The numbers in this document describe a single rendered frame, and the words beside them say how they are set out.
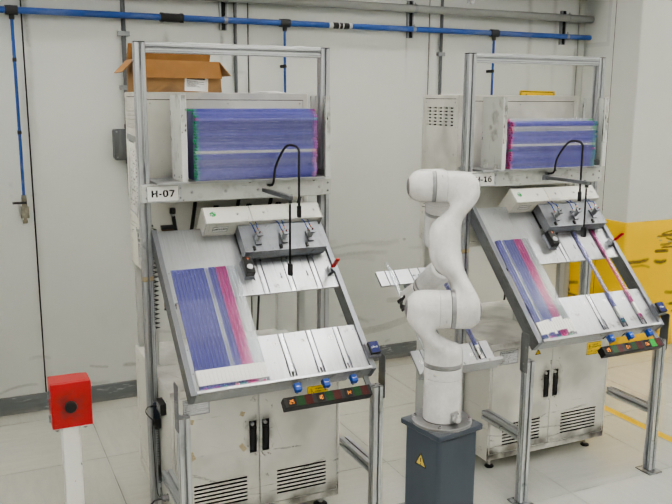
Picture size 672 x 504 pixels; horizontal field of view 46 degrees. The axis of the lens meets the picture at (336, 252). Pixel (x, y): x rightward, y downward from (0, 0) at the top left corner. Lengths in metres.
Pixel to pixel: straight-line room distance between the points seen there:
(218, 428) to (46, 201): 1.84
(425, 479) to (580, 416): 1.66
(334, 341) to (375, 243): 2.18
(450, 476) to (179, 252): 1.30
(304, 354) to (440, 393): 0.64
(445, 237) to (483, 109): 1.41
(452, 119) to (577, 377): 1.37
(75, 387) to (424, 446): 1.15
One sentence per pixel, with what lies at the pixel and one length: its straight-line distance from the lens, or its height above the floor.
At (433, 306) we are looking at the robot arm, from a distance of 2.42.
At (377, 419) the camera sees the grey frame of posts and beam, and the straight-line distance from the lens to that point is 3.08.
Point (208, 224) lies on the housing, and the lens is 3.08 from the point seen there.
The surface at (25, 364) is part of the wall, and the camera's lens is 4.68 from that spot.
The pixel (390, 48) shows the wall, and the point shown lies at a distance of 5.08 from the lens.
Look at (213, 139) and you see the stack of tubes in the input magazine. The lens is 3.07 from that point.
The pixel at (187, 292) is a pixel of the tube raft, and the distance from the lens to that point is 2.96.
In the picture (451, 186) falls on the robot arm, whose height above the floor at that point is 1.43.
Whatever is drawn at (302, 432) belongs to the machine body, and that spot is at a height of 0.37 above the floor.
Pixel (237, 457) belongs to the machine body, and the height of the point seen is 0.31.
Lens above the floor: 1.70
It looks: 11 degrees down
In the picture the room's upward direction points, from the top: straight up
